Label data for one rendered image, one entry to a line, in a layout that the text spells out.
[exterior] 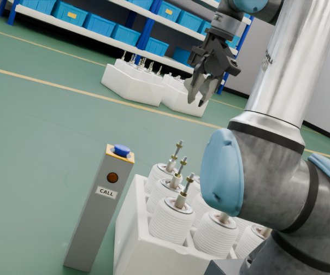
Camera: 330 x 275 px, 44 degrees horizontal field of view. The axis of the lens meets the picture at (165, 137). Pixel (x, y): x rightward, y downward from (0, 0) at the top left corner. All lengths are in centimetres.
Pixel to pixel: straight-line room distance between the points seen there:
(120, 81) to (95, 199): 249
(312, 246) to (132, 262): 46
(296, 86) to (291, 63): 3
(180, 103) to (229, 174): 320
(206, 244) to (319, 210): 45
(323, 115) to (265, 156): 767
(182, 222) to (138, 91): 250
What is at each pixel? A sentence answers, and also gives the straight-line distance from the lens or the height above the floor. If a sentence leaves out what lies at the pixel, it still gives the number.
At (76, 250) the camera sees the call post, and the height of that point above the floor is 5.
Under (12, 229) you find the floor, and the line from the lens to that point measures 116.
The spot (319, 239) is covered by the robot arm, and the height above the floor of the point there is 43.
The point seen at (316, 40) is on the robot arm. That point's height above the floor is 68.
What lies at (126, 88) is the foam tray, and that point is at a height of 9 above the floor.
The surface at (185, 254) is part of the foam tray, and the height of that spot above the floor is 17.
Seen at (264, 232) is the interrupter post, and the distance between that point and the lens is 107.
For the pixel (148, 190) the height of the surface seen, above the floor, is 18.
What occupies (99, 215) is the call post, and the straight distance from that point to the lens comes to 101.
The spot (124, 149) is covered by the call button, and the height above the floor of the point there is 33.
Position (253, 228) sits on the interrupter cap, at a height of 25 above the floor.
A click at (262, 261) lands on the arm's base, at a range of 68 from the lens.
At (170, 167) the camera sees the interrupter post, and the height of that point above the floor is 26.
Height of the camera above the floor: 61
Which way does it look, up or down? 13 degrees down
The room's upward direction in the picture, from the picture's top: 23 degrees clockwise
